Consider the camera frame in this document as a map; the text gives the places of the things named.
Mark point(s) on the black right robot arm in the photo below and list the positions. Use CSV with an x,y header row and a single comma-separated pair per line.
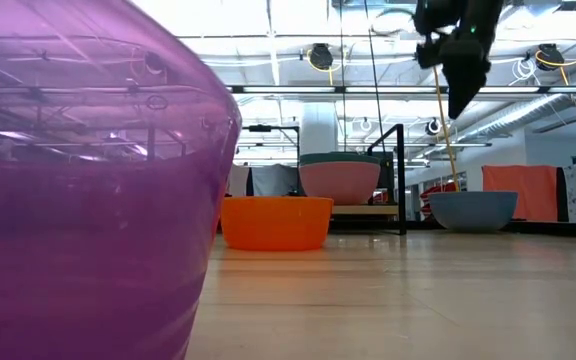
x,y
483,15

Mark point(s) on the purple translucent bowl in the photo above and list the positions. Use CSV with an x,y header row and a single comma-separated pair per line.
x,y
68,225

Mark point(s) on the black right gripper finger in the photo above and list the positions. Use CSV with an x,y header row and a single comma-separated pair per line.
x,y
463,90

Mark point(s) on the grey hanging cloth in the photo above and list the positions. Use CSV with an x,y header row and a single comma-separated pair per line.
x,y
273,180

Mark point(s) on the white column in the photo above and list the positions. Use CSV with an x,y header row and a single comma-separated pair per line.
x,y
318,130

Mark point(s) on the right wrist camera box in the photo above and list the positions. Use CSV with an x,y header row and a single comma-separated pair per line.
x,y
428,56

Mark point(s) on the blue opaque bowl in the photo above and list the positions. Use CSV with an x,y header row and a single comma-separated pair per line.
x,y
473,210

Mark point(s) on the orange hanging cloth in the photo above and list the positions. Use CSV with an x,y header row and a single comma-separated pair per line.
x,y
518,192

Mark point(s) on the wooden shelf with black frame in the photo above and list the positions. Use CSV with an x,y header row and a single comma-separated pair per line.
x,y
363,210

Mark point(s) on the orange translucent bowl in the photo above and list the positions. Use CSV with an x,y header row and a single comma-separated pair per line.
x,y
275,225

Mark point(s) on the pink opaque bowl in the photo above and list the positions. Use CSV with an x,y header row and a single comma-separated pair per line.
x,y
340,182

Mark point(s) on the black metal rig frame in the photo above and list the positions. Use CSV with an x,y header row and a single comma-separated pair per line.
x,y
558,229

